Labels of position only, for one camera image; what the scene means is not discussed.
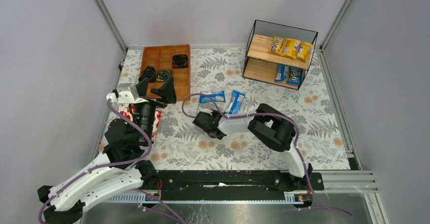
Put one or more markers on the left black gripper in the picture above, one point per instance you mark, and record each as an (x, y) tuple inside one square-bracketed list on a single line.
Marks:
[(151, 100)]

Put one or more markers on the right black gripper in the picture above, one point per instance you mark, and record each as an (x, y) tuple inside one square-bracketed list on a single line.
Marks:
[(204, 122)]

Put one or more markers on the blue candy bag long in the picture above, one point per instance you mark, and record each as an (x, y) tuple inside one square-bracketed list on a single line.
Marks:
[(282, 73)]

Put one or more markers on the blue m&m candy bag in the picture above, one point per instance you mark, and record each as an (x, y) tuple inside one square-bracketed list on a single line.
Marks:
[(294, 76)]

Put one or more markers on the yellow m&m bag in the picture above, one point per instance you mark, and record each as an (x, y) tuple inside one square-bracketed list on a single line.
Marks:
[(289, 48), (277, 45)]

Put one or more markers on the yellow candy bag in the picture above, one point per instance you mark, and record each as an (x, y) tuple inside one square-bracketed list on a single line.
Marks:
[(305, 51)]

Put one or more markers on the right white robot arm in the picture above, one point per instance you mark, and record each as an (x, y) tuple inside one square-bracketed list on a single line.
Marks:
[(274, 129)]

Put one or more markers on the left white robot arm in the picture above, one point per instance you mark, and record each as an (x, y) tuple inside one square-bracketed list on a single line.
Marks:
[(122, 165)]

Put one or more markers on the blue candy bag top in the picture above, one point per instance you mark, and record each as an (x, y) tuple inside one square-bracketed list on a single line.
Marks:
[(216, 97)]

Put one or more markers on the colourful item in tray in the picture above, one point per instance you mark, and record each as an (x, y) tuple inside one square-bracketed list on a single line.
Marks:
[(163, 75)]

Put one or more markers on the red white patterned cloth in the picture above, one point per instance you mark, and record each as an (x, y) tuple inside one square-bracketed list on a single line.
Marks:
[(144, 115)]

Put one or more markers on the floral table mat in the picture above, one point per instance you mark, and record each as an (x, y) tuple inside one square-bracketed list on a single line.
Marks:
[(180, 145)]

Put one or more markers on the orange wooden compartment tray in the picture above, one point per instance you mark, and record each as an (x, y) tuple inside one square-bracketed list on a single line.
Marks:
[(161, 57)]

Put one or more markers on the black glossy item in tray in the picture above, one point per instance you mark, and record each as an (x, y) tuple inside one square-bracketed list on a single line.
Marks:
[(180, 61)]

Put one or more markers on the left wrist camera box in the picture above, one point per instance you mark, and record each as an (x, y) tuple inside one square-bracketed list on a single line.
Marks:
[(126, 93)]

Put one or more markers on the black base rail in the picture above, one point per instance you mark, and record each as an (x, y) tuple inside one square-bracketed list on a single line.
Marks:
[(228, 185)]

